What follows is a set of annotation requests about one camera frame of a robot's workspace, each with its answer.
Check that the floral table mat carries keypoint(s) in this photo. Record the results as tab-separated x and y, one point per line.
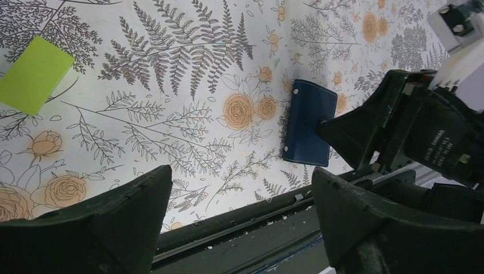
203	86

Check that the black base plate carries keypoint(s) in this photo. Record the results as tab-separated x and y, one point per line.
277	236

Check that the navy blue card holder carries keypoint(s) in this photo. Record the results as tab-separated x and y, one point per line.
311	104

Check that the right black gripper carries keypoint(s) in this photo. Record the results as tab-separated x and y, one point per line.
405	119

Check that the lime green block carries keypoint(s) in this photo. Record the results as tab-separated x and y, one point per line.
34	76

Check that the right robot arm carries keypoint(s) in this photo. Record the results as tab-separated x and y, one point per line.
459	26

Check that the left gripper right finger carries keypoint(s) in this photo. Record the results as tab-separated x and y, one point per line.
395	226

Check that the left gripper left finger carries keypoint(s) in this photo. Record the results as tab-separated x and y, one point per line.
114	232

